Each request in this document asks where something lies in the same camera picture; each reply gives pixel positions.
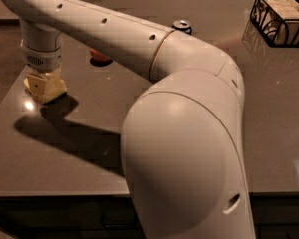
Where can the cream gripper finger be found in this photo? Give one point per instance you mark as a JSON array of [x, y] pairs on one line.
[[40, 85]]

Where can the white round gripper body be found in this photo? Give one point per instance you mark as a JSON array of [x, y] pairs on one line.
[[42, 59]]

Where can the yellow sponge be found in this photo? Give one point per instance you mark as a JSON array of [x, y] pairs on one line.
[[58, 88]]

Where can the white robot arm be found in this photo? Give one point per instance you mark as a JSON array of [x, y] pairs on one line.
[[181, 141]]

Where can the red apple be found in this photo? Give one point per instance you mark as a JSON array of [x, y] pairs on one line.
[[99, 57]]

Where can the dark blue soda can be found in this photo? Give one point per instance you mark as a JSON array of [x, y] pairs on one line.
[[183, 26]]

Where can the white napkins stack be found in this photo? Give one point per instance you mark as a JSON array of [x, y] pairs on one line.
[[285, 7]]

